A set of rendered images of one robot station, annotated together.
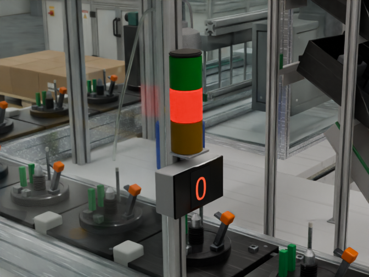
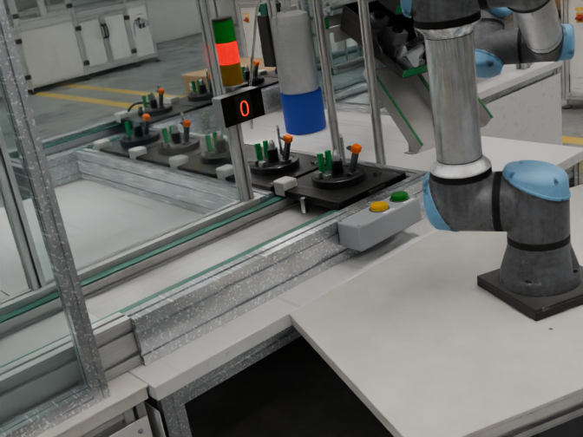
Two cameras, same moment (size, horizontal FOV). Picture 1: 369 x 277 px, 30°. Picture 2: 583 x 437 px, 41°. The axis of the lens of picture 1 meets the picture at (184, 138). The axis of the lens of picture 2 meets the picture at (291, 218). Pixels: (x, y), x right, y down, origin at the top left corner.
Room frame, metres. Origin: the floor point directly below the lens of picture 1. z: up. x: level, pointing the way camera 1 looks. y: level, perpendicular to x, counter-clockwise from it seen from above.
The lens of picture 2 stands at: (-0.77, -0.47, 1.60)
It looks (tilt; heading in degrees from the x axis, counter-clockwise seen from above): 21 degrees down; 12
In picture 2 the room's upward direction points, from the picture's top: 9 degrees counter-clockwise
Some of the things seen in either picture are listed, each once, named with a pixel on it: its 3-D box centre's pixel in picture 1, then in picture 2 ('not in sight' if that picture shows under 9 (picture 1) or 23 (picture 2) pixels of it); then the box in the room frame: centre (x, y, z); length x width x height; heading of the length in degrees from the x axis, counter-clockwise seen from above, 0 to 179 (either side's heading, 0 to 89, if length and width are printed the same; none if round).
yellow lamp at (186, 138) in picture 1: (186, 134); (231, 73); (1.02, 0.00, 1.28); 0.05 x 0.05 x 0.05
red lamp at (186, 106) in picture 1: (186, 103); (227, 52); (1.02, 0.00, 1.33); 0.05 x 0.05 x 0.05
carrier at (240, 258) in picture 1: (195, 231); (272, 153); (1.26, -0.02, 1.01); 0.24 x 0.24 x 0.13; 50
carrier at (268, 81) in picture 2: not in sight; (247, 74); (2.54, 0.32, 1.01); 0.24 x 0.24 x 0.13; 50
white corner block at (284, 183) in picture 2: not in sight; (285, 186); (1.08, -0.08, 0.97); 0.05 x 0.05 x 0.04; 50
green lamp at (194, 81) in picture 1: (185, 71); (224, 31); (1.02, 0.00, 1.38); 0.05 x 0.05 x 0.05
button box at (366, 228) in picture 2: not in sight; (380, 220); (0.89, -0.33, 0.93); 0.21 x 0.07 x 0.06; 140
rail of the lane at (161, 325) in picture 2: not in sight; (303, 251); (0.78, -0.16, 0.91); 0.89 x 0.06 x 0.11; 140
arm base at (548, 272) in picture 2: not in sight; (539, 255); (0.64, -0.64, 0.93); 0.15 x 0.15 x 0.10
